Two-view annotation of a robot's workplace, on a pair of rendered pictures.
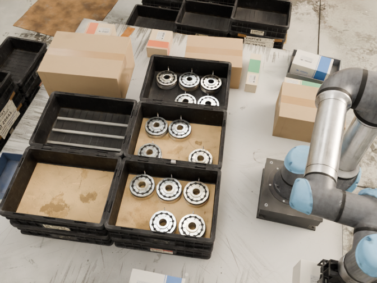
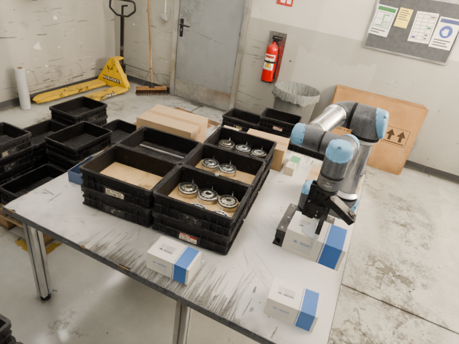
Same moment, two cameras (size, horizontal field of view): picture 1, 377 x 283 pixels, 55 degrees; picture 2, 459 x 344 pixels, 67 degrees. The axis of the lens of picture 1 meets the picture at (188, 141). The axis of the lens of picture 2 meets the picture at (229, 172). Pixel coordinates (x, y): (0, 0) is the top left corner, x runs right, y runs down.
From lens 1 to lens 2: 0.84 m
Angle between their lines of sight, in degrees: 26
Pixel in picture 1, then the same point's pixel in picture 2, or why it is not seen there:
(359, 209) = (334, 136)
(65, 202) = not seen: hidden behind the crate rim
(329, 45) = (365, 196)
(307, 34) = not seen: hidden behind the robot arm
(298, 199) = (296, 129)
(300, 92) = not seen: hidden behind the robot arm
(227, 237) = (244, 248)
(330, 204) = (316, 132)
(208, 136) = (247, 179)
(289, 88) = (317, 168)
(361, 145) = (355, 163)
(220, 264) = (233, 262)
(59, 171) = (129, 169)
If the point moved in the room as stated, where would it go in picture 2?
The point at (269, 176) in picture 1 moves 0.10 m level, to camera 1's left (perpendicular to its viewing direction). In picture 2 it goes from (289, 212) to (270, 207)
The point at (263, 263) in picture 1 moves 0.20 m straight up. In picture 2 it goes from (270, 271) to (280, 238)
